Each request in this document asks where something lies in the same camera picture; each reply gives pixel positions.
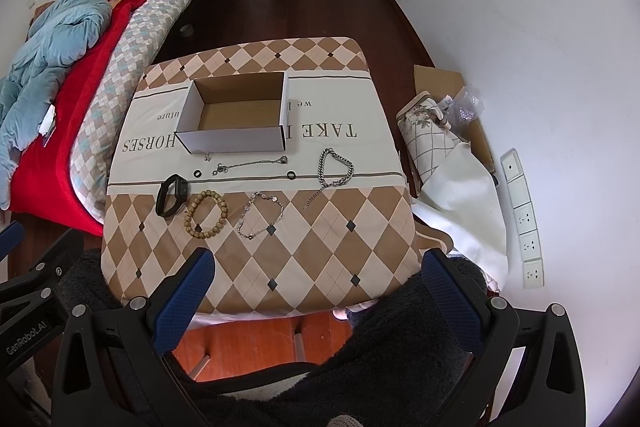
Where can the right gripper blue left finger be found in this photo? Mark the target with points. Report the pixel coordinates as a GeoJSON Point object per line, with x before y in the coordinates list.
{"type": "Point", "coordinates": [178, 297]}

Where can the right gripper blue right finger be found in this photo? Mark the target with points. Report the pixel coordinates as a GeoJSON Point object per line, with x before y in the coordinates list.
{"type": "Point", "coordinates": [444, 282]}

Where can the white power strip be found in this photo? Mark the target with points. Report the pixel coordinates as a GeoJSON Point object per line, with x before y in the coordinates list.
{"type": "Point", "coordinates": [525, 220]}

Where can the white fabric bag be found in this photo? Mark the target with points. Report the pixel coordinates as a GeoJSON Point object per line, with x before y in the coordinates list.
{"type": "Point", "coordinates": [461, 200]}

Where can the red blanket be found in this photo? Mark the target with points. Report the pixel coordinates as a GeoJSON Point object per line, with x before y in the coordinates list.
{"type": "Point", "coordinates": [40, 185]}

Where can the argyle patterned table cloth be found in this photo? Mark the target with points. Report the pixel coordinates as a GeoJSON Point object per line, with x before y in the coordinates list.
{"type": "Point", "coordinates": [326, 224]}

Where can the checked floral cloth bag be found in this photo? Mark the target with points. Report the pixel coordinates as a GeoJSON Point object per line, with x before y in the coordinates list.
{"type": "Point", "coordinates": [427, 134]}

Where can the phone on bed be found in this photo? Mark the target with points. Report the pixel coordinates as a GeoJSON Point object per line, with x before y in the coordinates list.
{"type": "Point", "coordinates": [48, 125]}

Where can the clear plastic wrap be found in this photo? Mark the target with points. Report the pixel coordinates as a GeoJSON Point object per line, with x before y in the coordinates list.
{"type": "Point", "coordinates": [466, 107]}

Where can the white cardboard box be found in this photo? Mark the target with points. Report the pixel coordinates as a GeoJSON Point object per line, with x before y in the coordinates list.
{"type": "Point", "coordinates": [245, 113]}

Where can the argyle bed sheet mattress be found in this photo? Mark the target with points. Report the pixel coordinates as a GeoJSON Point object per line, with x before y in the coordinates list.
{"type": "Point", "coordinates": [92, 152]}

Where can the flat brown cardboard sheet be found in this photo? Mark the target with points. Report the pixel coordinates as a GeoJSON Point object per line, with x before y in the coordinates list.
{"type": "Point", "coordinates": [444, 85]}

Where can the light blue quilt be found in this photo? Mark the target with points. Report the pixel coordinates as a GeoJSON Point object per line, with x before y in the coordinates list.
{"type": "Point", "coordinates": [57, 39]}

